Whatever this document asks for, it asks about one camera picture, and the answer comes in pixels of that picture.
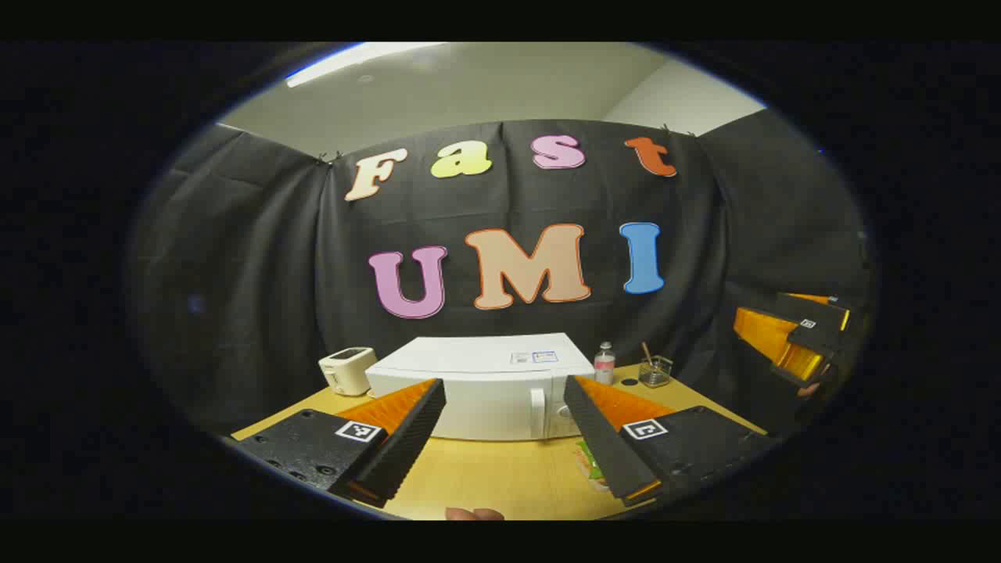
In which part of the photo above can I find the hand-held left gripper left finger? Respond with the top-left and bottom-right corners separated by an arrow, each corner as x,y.
233,378 -> 447,509

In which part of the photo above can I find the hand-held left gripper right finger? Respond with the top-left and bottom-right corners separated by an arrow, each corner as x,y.
563,375 -> 777,507

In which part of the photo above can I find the lettuce sandwich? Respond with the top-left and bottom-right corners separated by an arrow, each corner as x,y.
575,440 -> 612,492

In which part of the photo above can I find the white microwave oven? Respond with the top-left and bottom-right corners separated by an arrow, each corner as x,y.
365,333 -> 597,443

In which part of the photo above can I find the square glass cup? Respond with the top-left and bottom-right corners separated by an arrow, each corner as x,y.
638,355 -> 674,389

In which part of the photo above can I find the white toaster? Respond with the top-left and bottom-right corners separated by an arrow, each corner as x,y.
318,346 -> 378,396

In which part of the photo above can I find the black backdrop cloth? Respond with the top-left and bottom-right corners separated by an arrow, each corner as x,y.
129,109 -> 873,439

